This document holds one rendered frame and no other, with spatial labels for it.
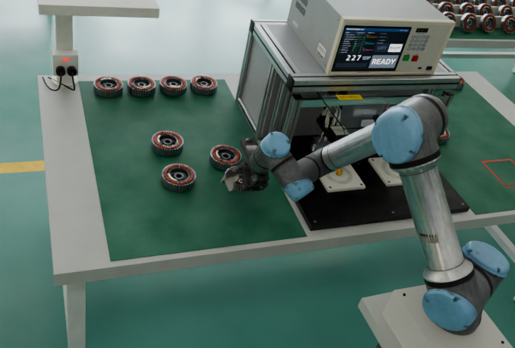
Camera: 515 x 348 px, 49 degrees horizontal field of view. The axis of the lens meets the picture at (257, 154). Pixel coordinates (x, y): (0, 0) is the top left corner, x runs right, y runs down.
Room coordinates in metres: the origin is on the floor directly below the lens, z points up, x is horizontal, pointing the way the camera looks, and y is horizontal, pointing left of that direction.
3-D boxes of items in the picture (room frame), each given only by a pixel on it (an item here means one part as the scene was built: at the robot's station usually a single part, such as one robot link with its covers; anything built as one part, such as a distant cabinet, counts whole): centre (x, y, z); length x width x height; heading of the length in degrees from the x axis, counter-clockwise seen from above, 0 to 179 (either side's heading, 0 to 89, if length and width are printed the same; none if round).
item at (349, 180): (1.61, -0.30, 0.78); 0.15 x 0.15 x 0.01; 27
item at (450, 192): (1.68, -0.40, 0.76); 0.64 x 0.47 x 0.02; 117
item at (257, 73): (1.87, 0.07, 0.91); 0.28 x 0.03 x 0.32; 27
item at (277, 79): (1.89, -0.29, 0.92); 0.66 x 0.01 x 0.30; 117
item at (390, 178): (1.72, -0.51, 0.78); 0.15 x 0.15 x 0.01; 27
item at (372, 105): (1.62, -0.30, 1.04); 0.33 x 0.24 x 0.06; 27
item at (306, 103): (1.76, -0.36, 1.03); 0.62 x 0.01 x 0.03; 117
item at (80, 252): (1.89, -0.29, 0.72); 2.20 x 1.01 x 0.05; 117
